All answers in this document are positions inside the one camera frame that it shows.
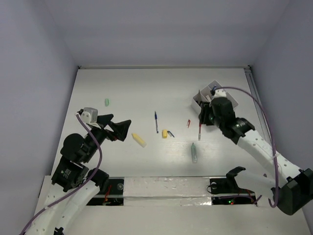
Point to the silver taped rail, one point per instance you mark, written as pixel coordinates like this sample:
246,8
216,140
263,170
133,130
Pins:
166,191

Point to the yellow binder clip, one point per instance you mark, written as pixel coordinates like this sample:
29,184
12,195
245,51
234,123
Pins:
164,133

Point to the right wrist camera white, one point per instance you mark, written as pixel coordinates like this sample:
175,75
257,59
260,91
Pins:
218,93

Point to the green eraser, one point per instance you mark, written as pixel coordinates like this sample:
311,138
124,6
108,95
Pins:
107,102

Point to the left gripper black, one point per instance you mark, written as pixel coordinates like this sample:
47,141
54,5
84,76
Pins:
121,129

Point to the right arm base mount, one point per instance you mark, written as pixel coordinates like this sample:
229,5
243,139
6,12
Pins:
225,191

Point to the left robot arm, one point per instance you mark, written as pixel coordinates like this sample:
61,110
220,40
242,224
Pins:
77,177

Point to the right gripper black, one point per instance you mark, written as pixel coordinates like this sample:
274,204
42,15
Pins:
204,115

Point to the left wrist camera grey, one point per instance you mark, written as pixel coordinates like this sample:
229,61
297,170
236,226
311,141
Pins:
88,115

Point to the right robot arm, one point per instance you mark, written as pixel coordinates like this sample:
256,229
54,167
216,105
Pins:
291,187

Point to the red pen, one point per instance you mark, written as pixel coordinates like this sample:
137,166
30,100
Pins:
199,132

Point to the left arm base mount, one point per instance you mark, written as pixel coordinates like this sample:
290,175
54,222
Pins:
112,196

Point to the yellow white glue stick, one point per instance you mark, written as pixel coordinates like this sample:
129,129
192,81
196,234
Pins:
139,140

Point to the blue pen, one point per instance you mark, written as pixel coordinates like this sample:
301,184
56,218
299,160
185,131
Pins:
156,123

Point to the clear green tube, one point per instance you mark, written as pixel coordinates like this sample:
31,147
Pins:
194,153

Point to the white divided organizer tray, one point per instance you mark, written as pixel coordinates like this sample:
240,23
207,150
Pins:
206,91

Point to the black handled scissors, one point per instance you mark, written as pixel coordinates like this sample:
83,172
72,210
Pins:
199,97

